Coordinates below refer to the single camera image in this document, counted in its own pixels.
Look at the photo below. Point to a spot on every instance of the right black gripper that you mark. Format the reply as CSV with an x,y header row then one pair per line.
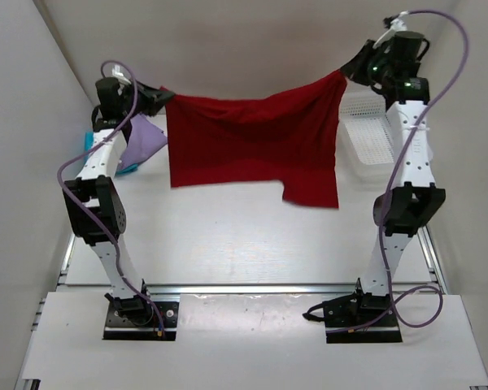
x,y
358,70

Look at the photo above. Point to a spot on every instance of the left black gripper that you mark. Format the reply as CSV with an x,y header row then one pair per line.
x,y
154,98

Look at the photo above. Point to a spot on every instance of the purple t shirt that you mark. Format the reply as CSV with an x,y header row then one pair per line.
x,y
146,139

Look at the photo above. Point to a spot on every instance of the teal t shirt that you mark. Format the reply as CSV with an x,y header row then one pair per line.
x,y
89,140

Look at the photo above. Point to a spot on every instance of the red t shirt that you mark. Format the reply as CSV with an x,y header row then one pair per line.
x,y
289,137

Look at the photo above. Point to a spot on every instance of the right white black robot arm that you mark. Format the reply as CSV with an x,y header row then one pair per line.
x,y
399,214

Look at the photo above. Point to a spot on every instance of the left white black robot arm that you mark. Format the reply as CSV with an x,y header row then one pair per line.
x,y
95,210

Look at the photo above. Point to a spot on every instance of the white plastic basket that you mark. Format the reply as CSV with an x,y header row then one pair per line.
x,y
376,137

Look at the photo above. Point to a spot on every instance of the aluminium rail front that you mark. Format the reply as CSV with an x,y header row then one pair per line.
x,y
251,289

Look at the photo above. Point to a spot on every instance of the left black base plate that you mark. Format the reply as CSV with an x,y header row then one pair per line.
x,y
136,319

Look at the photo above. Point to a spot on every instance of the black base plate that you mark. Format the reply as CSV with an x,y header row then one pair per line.
x,y
362,331
136,319

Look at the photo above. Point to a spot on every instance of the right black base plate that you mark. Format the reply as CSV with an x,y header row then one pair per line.
x,y
362,331

